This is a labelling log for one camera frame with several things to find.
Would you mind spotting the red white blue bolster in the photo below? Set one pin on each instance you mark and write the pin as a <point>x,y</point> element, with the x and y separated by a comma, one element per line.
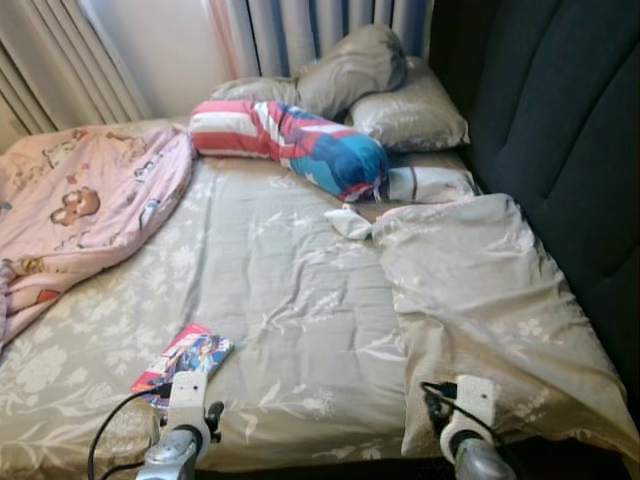
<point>300,145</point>

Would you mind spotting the pale pleated curtain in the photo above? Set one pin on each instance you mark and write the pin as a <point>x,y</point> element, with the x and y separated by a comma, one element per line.
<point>60,60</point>

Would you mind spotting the plump dark grey pillow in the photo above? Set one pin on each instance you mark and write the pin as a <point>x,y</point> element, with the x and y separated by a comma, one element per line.
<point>355,70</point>

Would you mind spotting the colourful comic book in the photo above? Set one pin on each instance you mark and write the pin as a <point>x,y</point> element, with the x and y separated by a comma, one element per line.
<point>190,355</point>

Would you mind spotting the white sock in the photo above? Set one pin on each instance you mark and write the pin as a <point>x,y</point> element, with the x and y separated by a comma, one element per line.
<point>350,222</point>

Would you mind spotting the pink cartoon print blanket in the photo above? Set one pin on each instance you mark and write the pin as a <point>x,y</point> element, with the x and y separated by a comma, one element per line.
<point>80,210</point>

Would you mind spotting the bed with grey floral sheet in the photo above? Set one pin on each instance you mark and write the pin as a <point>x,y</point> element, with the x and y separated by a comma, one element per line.
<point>270,290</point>

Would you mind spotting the large grey floral pillow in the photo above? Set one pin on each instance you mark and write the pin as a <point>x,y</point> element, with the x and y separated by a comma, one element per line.
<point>490,300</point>

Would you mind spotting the beige grey satin pillow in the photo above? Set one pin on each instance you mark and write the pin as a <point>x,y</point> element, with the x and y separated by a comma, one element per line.
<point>415,115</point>

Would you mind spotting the dark blue padded headboard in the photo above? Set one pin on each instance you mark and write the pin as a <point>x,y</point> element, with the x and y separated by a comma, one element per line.
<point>560,130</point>

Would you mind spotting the blue striped curtain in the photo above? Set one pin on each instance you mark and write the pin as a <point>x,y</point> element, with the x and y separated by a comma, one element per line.
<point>330,25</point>

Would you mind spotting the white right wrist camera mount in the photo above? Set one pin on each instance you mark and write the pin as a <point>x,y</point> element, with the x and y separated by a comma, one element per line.
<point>472,405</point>

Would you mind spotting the small white striped pillow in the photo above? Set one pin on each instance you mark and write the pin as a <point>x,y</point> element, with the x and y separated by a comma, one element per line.
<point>435,183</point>

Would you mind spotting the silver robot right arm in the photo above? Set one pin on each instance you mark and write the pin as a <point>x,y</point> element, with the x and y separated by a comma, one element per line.
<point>485,465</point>

